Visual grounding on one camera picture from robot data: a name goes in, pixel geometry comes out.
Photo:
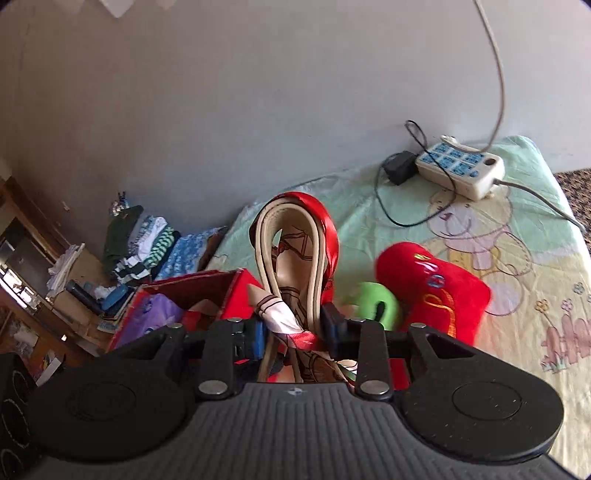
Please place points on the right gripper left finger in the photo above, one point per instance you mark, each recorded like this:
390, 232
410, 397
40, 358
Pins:
225, 356

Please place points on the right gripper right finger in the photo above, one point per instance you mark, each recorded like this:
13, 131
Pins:
365, 341

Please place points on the green plush toy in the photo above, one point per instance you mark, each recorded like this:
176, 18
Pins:
374, 301

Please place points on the red plush toy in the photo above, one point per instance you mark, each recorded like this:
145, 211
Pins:
434, 292

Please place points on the red cream strap bag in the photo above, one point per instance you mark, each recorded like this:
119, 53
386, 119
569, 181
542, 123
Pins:
296, 246

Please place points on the wooden shelf with clutter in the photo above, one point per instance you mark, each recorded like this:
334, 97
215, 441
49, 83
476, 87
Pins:
56, 289

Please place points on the red cardboard box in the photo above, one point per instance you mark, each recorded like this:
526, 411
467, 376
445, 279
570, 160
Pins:
202, 297

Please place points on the purple tissue pack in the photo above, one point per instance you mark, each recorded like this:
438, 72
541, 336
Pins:
153, 312

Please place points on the blue floral cloth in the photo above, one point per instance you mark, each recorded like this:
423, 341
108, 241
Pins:
191, 253

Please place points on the stack of folded clothes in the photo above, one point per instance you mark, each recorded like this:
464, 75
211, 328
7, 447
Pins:
136, 246

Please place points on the cartoon print bed sheet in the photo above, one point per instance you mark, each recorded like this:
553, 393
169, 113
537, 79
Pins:
517, 240

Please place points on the black power adapter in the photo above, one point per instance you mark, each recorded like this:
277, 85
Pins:
400, 167

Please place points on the white blue power strip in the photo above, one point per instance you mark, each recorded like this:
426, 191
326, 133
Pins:
471, 175

